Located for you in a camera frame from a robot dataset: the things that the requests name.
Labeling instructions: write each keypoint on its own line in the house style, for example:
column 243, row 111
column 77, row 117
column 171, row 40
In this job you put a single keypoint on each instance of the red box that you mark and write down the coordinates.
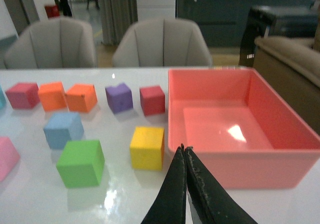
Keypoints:
column 52, row 11

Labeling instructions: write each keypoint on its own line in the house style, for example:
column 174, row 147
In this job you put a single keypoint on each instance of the magenta red foam cube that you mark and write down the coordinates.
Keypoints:
column 23, row 95

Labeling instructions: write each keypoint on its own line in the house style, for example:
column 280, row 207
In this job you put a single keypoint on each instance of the dark blue counter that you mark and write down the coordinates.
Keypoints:
column 223, row 22

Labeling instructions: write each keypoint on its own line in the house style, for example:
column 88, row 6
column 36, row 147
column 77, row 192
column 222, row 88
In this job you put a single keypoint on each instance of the pink plastic bin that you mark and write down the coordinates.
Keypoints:
column 245, row 134

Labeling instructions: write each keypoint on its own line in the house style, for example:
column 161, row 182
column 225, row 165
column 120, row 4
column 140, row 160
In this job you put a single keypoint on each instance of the dark red foam cube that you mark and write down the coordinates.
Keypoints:
column 152, row 100

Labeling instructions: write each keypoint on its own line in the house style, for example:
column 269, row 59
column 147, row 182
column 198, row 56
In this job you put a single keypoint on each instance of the left orange foam cube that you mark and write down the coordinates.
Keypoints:
column 52, row 96

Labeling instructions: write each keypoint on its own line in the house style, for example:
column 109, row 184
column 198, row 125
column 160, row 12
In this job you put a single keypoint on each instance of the teal plastic bin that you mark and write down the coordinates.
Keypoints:
column 3, row 101

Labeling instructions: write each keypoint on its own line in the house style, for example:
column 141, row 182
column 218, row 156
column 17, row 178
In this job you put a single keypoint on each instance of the light blue foam cube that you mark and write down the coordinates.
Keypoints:
column 63, row 127

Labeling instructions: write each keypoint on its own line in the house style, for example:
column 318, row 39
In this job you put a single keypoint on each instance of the white cabinet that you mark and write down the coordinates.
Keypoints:
column 151, row 9

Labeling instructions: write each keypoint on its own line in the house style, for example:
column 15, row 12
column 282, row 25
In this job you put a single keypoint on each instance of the grey curtain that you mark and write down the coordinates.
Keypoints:
column 116, row 17

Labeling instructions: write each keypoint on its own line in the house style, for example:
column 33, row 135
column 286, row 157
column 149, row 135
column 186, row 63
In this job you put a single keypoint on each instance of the dark grey appliance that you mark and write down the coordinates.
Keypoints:
column 264, row 21

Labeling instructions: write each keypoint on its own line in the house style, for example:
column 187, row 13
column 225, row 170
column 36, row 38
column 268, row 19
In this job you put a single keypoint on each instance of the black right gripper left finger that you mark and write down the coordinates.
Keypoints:
column 169, row 207

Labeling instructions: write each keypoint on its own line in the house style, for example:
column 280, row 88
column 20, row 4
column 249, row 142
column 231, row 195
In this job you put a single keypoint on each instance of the green foam cube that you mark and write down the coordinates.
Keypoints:
column 81, row 164

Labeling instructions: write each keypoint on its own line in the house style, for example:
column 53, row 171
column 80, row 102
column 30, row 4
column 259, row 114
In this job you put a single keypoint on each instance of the right orange foam cube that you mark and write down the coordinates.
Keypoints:
column 81, row 98

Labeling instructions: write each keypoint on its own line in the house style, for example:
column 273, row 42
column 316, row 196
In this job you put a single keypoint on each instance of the orange foam cube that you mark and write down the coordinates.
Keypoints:
column 52, row 96
column 81, row 98

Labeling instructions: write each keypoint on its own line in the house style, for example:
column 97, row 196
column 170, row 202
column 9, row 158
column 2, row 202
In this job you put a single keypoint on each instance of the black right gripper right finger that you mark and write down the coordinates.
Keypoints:
column 209, row 202

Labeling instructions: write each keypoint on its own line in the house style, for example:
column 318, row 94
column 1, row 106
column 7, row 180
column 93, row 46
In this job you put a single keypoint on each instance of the beige sofa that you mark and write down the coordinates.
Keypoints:
column 292, row 67

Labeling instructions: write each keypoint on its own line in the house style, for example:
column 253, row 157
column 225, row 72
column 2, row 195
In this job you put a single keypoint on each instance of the notched purple foam cube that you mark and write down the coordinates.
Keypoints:
column 119, row 98

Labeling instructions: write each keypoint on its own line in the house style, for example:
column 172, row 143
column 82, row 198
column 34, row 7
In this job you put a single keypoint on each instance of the yellow foam cube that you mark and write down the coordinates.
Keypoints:
column 147, row 148

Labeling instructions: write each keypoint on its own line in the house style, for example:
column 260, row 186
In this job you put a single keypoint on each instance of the left beige chair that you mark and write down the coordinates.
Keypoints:
column 59, row 42

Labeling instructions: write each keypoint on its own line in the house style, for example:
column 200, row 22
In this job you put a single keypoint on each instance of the pink foam cube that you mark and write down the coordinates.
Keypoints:
column 9, row 157

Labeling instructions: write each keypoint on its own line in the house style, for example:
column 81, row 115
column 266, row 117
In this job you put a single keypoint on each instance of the right beige chair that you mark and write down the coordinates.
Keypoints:
column 162, row 42

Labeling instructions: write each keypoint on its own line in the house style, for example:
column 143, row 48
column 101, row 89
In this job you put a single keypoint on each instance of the beige chair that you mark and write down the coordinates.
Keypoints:
column 162, row 42
column 59, row 42

